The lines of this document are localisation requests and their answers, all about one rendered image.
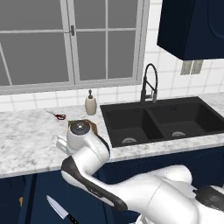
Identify dark blue base cupboards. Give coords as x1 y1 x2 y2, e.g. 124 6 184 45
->
0 145 224 224

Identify black double sink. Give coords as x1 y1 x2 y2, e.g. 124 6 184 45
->
99 95 224 149

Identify grey window handle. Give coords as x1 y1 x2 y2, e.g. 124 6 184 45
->
68 24 76 38

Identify beige soap dispenser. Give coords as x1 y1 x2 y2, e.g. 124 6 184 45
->
84 88 98 116

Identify black spring tap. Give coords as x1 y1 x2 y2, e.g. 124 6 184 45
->
139 62 159 104

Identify brown wooden cutting board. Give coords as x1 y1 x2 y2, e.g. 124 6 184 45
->
67 118 100 137

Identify black-handled kitchen knife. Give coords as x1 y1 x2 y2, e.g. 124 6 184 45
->
45 194 80 224

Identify dark blue wall cupboard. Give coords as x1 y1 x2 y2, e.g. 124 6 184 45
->
156 0 224 61

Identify grey framed window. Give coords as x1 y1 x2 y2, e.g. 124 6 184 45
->
0 0 151 96

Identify grey wall socket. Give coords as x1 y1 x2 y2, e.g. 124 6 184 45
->
179 59 193 76
190 59 204 75

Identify red-handled scissors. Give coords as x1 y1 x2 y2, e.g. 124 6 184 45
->
45 108 67 122

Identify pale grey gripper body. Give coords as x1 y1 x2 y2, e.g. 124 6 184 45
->
55 134 71 156

